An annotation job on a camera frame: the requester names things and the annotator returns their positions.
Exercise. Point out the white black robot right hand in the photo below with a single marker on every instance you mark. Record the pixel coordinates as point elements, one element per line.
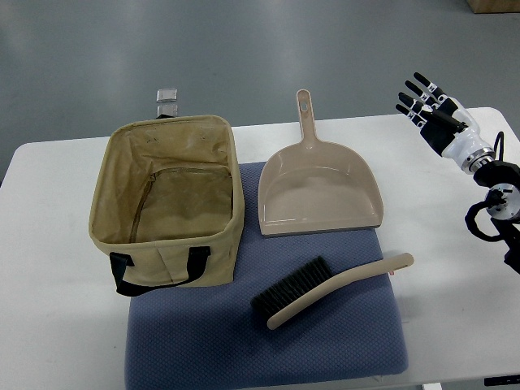
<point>445,124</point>

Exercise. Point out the beige hand broom black bristles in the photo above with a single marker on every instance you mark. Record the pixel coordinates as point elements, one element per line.
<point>313,281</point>

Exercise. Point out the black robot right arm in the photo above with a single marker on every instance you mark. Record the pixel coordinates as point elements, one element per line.
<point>501,202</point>

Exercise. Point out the cardboard box corner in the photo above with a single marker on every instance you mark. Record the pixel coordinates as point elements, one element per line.
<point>494,6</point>

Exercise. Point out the beige plastic dustpan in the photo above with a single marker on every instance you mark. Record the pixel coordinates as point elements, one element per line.
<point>316,186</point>

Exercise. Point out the blue grey cushion mat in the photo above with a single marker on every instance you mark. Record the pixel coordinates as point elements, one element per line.
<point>212,338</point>

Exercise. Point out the black table control panel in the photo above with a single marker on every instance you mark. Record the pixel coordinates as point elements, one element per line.
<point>502,380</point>

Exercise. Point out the lower metal floor plate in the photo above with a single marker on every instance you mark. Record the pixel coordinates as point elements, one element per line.
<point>167,110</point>

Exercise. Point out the yellow fabric bag black handles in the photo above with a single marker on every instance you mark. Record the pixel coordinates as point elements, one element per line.
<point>168,209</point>

